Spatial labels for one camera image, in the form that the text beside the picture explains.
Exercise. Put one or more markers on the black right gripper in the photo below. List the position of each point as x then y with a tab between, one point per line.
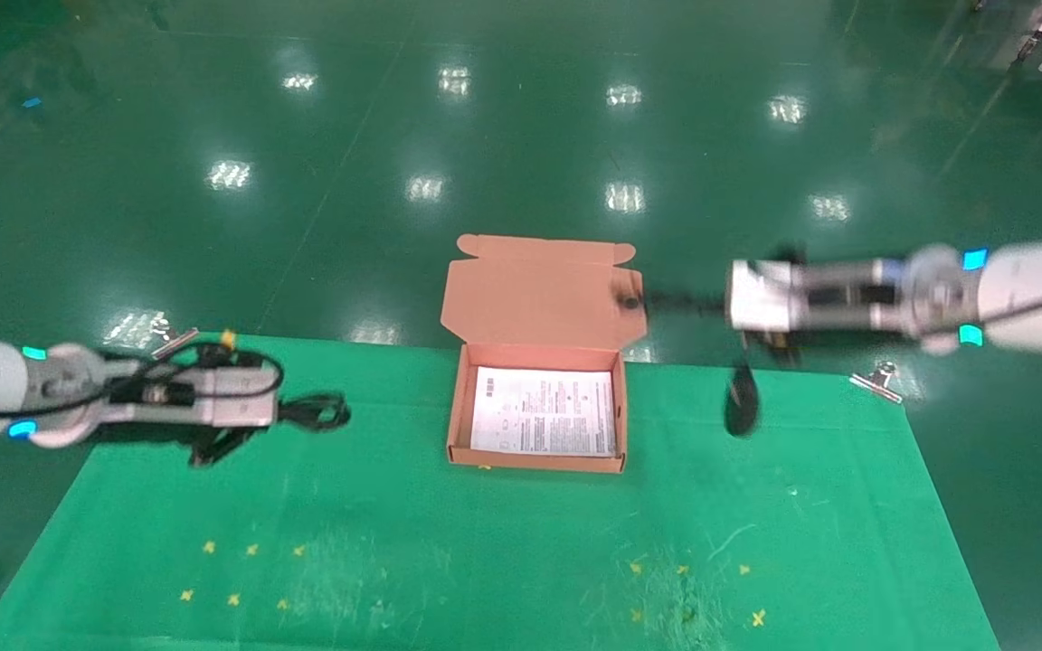
847	297

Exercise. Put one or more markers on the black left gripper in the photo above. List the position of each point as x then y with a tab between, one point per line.
159	434

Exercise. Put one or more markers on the orange cardboard box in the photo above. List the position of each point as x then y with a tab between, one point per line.
535	303

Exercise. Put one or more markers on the silver binder clip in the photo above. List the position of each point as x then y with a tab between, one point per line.
175	339
878	380

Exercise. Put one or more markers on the white printed instruction sheet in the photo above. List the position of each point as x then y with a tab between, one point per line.
544	411

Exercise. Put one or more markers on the green table mat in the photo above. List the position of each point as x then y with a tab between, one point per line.
485	542

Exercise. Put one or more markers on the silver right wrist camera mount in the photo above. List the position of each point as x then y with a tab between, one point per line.
761	294

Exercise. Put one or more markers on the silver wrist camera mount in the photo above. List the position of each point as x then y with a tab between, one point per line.
761	294
236	402

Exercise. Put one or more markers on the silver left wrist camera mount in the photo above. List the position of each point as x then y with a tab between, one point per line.
236	402

